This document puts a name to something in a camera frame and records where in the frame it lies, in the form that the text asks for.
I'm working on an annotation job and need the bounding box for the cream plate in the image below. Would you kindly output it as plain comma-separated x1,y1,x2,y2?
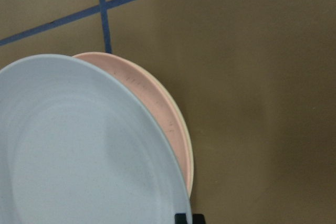
140,68,194,196

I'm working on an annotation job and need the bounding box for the light blue plate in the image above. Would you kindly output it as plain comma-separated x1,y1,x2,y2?
1,55,192,223

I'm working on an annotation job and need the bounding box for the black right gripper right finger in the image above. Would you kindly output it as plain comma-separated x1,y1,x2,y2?
192,214,206,224

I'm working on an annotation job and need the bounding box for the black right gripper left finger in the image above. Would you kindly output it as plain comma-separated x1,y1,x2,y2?
174,215,186,224

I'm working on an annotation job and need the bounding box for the pink plate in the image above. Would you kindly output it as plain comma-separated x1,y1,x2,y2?
74,52,194,195

